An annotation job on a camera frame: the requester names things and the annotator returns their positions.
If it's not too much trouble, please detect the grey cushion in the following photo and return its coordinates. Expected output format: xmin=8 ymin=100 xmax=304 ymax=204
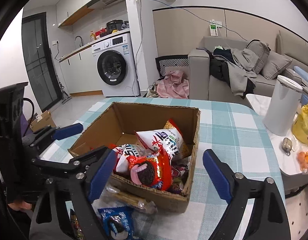
xmin=261 ymin=50 xmax=292 ymax=80

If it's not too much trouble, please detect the teal checked tablecloth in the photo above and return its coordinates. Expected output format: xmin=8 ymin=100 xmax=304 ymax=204
xmin=41 ymin=96 xmax=285 ymax=239

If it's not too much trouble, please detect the black cooker pot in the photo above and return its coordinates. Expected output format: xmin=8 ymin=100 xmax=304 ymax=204
xmin=106 ymin=20 xmax=124 ymax=34

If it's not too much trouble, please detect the person's left hand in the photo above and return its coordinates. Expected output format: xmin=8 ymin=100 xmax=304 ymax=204
xmin=8 ymin=200 xmax=32 ymax=211

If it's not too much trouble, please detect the yellow plastic bag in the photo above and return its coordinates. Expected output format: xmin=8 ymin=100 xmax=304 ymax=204
xmin=291 ymin=103 xmax=308 ymax=146

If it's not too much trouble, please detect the pink cloth pile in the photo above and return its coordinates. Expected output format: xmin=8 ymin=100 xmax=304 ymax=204
xmin=145 ymin=70 xmax=190 ymax=99

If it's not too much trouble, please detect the black patterned chair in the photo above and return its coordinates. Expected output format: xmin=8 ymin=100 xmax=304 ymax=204
xmin=155 ymin=54 xmax=189 ymax=77

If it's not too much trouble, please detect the white washing machine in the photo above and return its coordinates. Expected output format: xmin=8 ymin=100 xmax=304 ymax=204
xmin=92 ymin=31 xmax=140 ymax=98

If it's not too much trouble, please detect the grey jacket on sofa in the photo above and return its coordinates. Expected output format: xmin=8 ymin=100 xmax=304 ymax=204
xmin=209 ymin=47 xmax=259 ymax=99

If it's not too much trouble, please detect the cardboard box on floor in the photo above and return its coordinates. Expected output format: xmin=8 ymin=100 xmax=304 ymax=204
xmin=30 ymin=111 xmax=56 ymax=132

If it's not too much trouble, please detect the brown SF cardboard box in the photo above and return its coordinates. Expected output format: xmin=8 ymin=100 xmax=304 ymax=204
xmin=68 ymin=102 xmax=200 ymax=213

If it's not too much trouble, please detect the grey sofa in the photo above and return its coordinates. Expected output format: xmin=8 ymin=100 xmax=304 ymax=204
xmin=188 ymin=31 xmax=308 ymax=105

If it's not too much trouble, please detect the red snack packet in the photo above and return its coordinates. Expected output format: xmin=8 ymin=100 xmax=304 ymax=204
xmin=69 ymin=209 xmax=85 ymax=240

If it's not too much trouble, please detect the white cylindrical bin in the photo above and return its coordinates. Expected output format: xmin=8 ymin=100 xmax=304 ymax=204
xmin=263 ymin=75 xmax=303 ymax=136

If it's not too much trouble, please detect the black glass door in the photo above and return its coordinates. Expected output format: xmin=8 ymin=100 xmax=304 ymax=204
xmin=21 ymin=12 xmax=62 ymax=112

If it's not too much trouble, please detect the clear wrapped wafer pack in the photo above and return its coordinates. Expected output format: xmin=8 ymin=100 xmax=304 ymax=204
xmin=104 ymin=184 xmax=158 ymax=215

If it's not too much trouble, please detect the blue Oreo packet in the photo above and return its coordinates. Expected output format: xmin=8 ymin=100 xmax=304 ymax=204
xmin=98 ymin=206 xmax=134 ymax=240

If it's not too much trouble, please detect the purple grape candy bag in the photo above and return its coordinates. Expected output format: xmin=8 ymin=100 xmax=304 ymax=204
xmin=168 ymin=159 xmax=190 ymax=196

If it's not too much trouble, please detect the red Oreo cookie packet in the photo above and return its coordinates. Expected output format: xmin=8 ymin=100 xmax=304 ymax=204
xmin=127 ymin=147 xmax=172 ymax=191

